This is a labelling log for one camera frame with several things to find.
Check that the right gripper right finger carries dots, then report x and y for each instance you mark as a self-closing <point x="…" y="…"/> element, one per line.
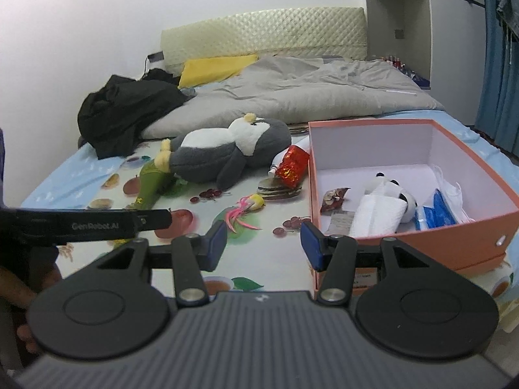
<point x="336" y="257"/>

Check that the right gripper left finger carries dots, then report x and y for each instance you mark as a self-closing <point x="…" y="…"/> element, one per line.
<point x="191" y="255"/>

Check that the white waffle cloth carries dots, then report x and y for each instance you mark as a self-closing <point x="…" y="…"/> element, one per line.
<point x="376" y="215"/>

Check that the blue surgical face mask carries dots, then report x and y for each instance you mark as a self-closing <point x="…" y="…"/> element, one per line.
<point x="452" y="195"/>

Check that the left hand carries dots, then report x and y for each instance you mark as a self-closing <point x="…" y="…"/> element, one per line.
<point x="18" y="294"/>

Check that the red snack packet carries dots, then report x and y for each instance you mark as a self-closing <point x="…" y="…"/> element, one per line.
<point x="333" y="200"/>

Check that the panda plush toy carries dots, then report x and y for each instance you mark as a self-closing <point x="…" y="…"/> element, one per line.
<point x="382" y="185"/>

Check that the green plush massage stick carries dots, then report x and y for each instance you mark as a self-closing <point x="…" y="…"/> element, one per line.
<point x="147" y="187"/>

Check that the grey white penguin plush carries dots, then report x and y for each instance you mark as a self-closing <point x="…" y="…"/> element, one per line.
<point x="221" y="154"/>

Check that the red foil wrapped bottle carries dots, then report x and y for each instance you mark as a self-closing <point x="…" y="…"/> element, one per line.
<point x="291" y="164"/>

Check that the blue plastic packet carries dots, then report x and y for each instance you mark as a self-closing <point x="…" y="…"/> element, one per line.
<point x="434" y="214"/>

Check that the black clothing pile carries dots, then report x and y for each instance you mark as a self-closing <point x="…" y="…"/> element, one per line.
<point x="112" y="119"/>

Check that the grey duvet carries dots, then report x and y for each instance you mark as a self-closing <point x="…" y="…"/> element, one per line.
<point x="295" y="91"/>

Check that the yellow pillow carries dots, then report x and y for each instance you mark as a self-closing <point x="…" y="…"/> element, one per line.
<point x="203" y="71"/>

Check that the blue curtain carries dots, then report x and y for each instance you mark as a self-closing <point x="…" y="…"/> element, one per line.
<point x="498" y="107"/>

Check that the cream quilted headboard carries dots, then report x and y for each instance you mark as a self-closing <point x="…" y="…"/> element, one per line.
<point x="303" y="32"/>

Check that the white wardrobe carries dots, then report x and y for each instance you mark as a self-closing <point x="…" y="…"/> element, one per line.
<point x="443" y="41"/>

